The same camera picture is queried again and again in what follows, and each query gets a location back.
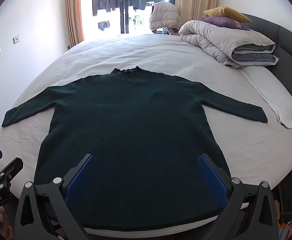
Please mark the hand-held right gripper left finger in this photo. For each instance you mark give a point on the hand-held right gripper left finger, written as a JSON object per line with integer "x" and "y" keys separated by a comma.
{"x": 82, "y": 180}

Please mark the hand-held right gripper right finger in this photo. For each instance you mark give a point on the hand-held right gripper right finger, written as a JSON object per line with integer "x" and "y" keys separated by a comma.
{"x": 211, "y": 180}

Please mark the dark green sweater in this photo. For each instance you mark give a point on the dark green sweater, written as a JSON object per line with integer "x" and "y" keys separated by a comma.
{"x": 135, "y": 117}

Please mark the row of hanging dark clothes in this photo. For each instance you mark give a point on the row of hanging dark clothes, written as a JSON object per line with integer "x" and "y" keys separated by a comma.
{"x": 103, "y": 5}

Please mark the person's left hand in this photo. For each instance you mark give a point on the person's left hand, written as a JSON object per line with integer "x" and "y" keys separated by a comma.
{"x": 2, "y": 220}

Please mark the colourful cloth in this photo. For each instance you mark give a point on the colourful cloth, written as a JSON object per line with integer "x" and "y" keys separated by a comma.
{"x": 290, "y": 228}

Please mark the white pillow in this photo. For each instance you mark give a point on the white pillow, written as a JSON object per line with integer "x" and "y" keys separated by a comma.
{"x": 273, "y": 92}

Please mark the bed with white sheet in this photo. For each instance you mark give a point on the bed with white sheet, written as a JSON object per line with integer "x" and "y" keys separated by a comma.
{"x": 141, "y": 52}

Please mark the folded grey white duvet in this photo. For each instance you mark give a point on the folded grey white duvet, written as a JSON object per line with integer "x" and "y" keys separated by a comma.
{"x": 211, "y": 35}

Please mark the small dark hanging garment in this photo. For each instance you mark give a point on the small dark hanging garment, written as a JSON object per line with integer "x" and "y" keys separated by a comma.
{"x": 103, "y": 26}

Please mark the purple pillow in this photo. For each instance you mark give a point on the purple pillow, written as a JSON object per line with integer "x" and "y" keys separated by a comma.
{"x": 223, "y": 23}

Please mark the dark grey headboard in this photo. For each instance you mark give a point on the dark grey headboard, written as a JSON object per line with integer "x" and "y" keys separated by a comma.
{"x": 286, "y": 35}

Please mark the yellow pillow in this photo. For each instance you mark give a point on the yellow pillow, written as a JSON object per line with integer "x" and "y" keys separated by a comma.
{"x": 226, "y": 12}

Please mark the beige puffer jacket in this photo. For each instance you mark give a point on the beige puffer jacket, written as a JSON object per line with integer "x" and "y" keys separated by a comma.
{"x": 164, "y": 15}

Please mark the black window frame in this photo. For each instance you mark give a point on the black window frame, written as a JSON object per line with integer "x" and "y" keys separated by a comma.
{"x": 122, "y": 5}

